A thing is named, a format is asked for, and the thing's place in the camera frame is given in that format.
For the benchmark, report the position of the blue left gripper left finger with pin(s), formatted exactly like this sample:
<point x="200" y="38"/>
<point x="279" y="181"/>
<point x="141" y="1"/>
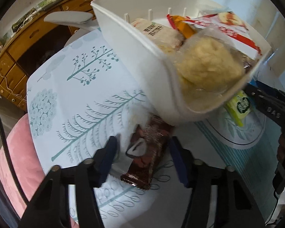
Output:
<point x="107" y="155"/>

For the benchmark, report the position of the white plastic storage bin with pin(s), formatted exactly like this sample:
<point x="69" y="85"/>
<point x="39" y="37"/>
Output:
<point x="149" y="66"/>

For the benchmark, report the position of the pink quilted blanket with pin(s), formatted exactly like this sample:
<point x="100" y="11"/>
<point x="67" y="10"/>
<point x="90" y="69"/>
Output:
<point x="27" y="160"/>

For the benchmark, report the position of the orange snack packet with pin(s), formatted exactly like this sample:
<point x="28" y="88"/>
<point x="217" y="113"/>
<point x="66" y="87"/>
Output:
<point x="177" y="22"/>

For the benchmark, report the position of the white beige bar packet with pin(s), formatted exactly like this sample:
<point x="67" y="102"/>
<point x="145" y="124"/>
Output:
<point x="166" y="38"/>

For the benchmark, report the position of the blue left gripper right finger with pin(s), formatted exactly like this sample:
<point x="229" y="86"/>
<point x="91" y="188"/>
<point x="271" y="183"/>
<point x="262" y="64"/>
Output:
<point x="177" y="154"/>

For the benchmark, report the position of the clear bag of yellow cakes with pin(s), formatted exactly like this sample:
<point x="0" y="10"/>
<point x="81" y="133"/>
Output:
<point x="207" y="63"/>

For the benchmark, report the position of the grey white office chair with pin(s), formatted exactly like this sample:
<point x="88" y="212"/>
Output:
<point x="82" y="20"/>

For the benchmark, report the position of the wooden desk with drawers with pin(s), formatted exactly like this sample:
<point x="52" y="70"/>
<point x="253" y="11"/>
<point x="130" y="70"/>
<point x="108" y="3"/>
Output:
<point x="31" y="46"/>

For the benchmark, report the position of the brown chocolate snack packet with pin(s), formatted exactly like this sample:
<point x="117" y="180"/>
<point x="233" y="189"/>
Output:
<point x="146" y="149"/>

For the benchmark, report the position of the red white apple snack bag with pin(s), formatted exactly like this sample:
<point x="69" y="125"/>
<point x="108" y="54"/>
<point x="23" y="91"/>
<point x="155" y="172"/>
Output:
<point x="233" y="27"/>

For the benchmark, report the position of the tree patterned table cloth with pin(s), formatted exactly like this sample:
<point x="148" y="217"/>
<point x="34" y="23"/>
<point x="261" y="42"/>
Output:
<point x="84" y="94"/>

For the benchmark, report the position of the green yellow snack packet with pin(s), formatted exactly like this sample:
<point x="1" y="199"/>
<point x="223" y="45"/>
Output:
<point x="239" y="107"/>

